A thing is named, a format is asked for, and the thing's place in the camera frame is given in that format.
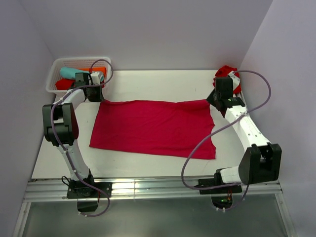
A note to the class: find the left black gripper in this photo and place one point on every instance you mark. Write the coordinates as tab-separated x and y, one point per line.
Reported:
99	98

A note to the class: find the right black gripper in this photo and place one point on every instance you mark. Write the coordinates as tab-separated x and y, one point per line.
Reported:
210	99

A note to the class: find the pink t shirt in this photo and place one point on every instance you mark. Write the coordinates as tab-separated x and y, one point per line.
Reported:
151	127

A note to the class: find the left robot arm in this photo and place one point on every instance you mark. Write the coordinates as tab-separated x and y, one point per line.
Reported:
61	126

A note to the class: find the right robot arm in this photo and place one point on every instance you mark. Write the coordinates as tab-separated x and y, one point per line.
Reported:
261	160

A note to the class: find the red crumpled t shirt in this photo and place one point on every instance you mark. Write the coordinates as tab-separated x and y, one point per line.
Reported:
227	71

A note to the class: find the orange rolled t shirt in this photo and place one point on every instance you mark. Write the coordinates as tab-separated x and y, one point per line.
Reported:
96	69

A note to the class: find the red rolled t shirt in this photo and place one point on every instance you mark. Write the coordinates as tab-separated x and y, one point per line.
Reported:
64	84

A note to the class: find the teal rolled t shirt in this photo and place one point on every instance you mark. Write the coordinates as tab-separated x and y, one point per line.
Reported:
69	73

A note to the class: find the white plastic basket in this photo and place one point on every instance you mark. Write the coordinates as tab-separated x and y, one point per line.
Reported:
81	63

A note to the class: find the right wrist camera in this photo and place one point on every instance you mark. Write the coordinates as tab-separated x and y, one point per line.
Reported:
236	82

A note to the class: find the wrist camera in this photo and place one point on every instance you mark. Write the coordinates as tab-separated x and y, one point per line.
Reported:
236	82
97	77

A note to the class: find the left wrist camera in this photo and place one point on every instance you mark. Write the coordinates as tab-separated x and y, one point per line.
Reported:
97	77

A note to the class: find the aluminium side rail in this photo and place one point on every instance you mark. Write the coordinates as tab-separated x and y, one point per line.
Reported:
261	117

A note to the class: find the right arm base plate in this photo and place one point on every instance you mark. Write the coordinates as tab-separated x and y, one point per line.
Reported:
212	182

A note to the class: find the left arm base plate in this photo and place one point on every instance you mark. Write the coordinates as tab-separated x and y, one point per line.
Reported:
79	190

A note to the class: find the aluminium front rail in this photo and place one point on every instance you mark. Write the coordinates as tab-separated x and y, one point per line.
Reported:
52	190

